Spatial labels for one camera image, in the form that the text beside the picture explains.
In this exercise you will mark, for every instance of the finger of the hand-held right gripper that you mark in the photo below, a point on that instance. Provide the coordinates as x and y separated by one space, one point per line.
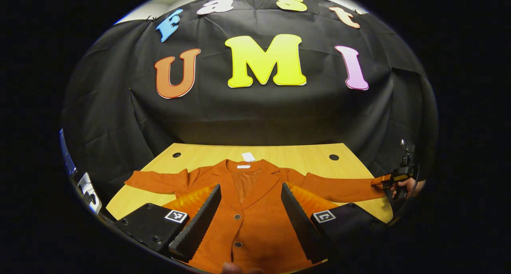
389 180

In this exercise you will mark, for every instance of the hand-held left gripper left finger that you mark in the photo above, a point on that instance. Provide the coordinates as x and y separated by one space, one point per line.
199 226

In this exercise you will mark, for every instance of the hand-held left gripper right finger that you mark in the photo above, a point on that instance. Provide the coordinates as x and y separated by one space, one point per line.
297 222

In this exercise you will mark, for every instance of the orange jacket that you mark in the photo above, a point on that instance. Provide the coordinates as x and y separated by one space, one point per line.
255 234

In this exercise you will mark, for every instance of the white paper garment tag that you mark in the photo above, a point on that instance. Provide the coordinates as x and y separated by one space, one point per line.
248 157

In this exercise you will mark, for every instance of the black backdrop cloth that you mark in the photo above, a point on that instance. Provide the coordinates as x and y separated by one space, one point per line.
259 114

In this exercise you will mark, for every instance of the white power strip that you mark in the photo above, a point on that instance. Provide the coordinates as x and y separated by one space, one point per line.
90 192

